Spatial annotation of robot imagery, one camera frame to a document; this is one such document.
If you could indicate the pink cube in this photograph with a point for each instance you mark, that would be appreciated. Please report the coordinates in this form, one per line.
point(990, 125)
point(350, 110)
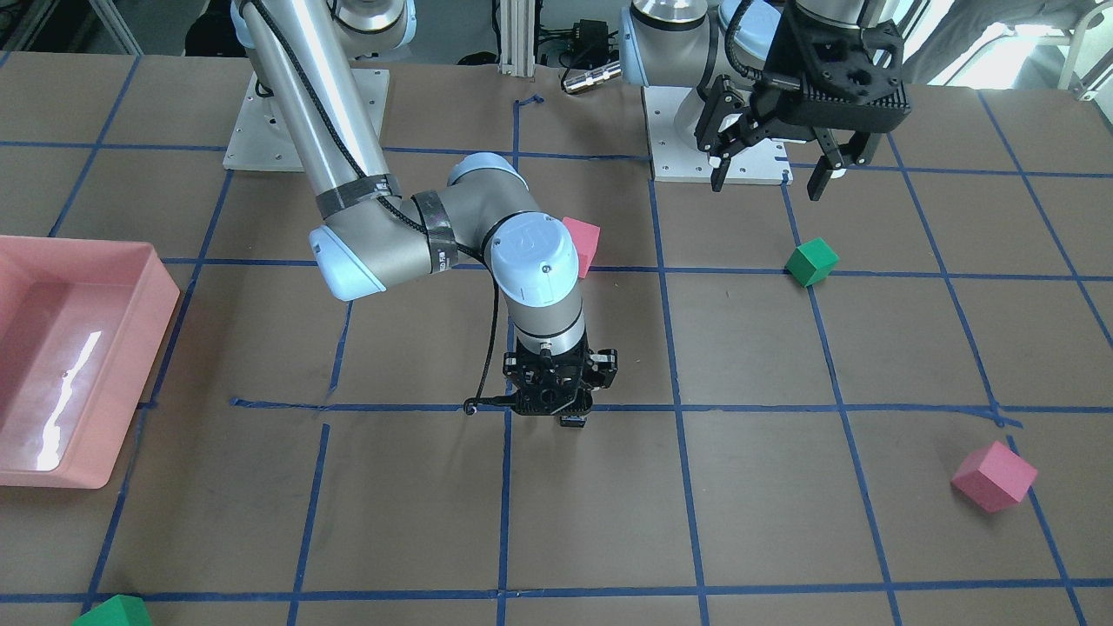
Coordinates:
point(994, 477)
point(585, 237)

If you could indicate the yellow push button switch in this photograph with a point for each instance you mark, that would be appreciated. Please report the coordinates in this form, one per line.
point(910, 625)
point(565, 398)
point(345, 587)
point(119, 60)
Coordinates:
point(572, 421)

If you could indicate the silver metal cylinder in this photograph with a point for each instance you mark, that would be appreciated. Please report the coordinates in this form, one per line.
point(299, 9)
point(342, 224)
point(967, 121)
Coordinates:
point(591, 78)

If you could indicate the green cube near base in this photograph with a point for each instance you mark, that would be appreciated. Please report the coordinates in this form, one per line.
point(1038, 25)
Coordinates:
point(811, 262)

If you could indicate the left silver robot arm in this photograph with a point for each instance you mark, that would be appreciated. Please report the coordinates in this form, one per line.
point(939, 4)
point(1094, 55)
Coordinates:
point(689, 43)

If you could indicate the pink cube centre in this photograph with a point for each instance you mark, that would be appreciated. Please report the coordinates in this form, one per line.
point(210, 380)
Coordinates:
point(585, 237)

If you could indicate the aluminium profile post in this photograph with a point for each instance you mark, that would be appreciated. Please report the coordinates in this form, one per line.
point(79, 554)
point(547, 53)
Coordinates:
point(517, 21)

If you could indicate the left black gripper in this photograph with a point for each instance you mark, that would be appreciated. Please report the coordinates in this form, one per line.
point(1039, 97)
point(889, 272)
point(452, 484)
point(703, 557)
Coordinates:
point(769, 102)

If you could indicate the pink plastic tray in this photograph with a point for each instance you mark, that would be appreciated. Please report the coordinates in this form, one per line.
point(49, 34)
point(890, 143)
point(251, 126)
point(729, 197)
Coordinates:
point(82, 323)

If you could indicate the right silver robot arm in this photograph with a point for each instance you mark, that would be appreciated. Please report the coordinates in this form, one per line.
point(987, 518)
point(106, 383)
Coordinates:
point(373, 237)

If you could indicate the green cube near tray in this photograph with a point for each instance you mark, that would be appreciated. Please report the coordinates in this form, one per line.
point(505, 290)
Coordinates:
point(119, 610)

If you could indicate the pink cube far side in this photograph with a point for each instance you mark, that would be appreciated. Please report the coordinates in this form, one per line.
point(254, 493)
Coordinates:
point(994, 477)

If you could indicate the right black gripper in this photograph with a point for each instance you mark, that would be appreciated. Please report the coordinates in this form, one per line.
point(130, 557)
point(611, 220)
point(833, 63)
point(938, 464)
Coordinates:
point(605, 367)

